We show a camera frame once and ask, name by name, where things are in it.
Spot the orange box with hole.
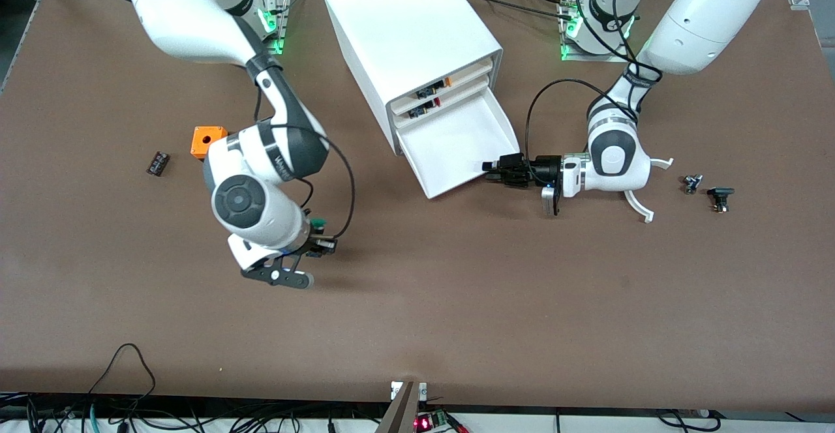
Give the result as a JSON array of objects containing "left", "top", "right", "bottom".
[{"left": 190, "top": 126, "right": 229, "bottom": 159}]

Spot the white metal bracket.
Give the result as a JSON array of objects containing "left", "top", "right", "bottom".
[{"left": 390, "top": 381, "right": 429, "bottom": 401}]

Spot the circuit board with red light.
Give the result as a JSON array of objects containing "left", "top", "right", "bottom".
[{"left": 414, "top": 410, "right": 452, "bottom": 433}]

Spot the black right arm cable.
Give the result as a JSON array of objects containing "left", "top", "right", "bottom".
[{"left": 253, "top": 81, "right": 356, "bottom": 239}]

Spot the black cable on table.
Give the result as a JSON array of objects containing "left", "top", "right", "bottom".
[{"left": 457, "top": 0, "right": 579, "bottom": 20}]

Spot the white curved plastic arc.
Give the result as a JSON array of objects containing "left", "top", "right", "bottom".
[{"left": 624, "top": 157, "right": 675, "bottom": 224}]

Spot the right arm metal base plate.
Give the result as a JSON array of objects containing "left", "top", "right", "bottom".
[{"left": 258, "top": 0, "right": 289, "bottom": 55}]

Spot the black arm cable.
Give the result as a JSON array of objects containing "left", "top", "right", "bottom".
[
  {"left": 524, "top": 0, "right": 663, "bottom": 168},
  {"left": 253, "top": 81, "right": 356, "bottom": 239}
]

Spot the orange push button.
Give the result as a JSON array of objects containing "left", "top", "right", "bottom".
[{"left": 417, "top": 77, "right": 453, "bottom": 99}]

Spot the white drawer cabinet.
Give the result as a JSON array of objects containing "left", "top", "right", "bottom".
[{"left": 321, "top": 0, "right": 504, "bottom": 156}]

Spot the white drawer with orange button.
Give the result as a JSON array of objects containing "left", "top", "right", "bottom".
[{"left": 390, "top": 57, "right": 494, "bottom": 115}]

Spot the black looped cable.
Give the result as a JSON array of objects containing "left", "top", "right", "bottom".
[{"left": 87, "top": 343, "right": 157, "bottom": 398}]

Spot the white drawer with red button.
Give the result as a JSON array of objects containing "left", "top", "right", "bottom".
[{"left": 392, "top": 73, "right": 491, "bottom": 128}]

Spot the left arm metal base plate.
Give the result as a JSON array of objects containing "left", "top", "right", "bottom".
[{"left": 558, "top": 0, "right": 630, "bottom": 63}]

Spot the red push button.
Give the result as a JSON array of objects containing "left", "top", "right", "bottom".
[{"left": 409, "top": 96, "right": 443, "bottom": 119}]

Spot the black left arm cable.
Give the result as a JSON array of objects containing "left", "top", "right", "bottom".
[{"left": 524, "top": 0, "right": 663, "bottom": 168}]

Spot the grey angled post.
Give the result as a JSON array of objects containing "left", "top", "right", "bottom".
[{"left": 375, "top": 381, "right": 419, "bottom": 433}]

